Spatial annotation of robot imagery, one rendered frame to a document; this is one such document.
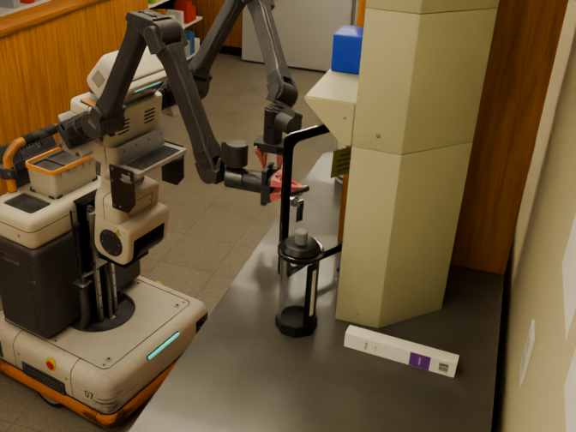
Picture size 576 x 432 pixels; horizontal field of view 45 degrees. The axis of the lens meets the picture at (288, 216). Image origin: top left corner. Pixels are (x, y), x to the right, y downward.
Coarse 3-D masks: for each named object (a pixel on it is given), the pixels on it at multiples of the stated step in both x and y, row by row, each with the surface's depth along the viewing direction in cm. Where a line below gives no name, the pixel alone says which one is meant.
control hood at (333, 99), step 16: (320, 80) 163; (336, 80) 163; (352, 80) 164; (320, 96) 152; (336, 96) 153; (352, 96) 153; (320, 112) 153; (336, 112) 152; (352, 112) 151; (336, 128) 153; (352, 128) 153
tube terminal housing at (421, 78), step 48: (384, 48) 142; (432, 48) 142; (480, 48) 148; (384, 96) 147; (432, 96) 148; (480, 96) 155; (384, 144) 152; (432, 144) 155; (384, 192) 157; (432, 192) 161; (384, 240) 162; (432, 240) 169; (384, 288) 169; (432, 288) 177
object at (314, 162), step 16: (304, 144) 169; (320, 144) 173; (336, 144) 177; (304, 160) 171; (320, 160) 175; (336, 160) 179; (304, 176) 173; (320, 176) 177; (336, 176) 182; (304, 192) 176; (320, 192) 180; (336, 192) 184; (304, 208) 178; (320, 208) 182; (336, 208) 187; (304, 224) 181; (320, 224) 185; (336, 224) 190; (320, 240) 188; (336, 240) 193
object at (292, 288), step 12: (288, 264) 161; (300, 264) 159; (288, 276) 162; (300, 276) 161; (288, 288) 164; (300, 288) 163; (288, 300) 166; (300, 300) 165; (288, 312) 167; (300, 312) 166; (288, 324) 169; (300, 324) 168
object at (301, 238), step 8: (296, 232) 161; (304, 232) 160; (288, 240) 163; (296, 240) 161; (304, 240) 161; (312, 240) 163; (288, 248) 160; (296, 248) 160; (304, 248) 160; (312, 248) 160; (320, 248) 163; (296, 256) 159; (304, 256) 159
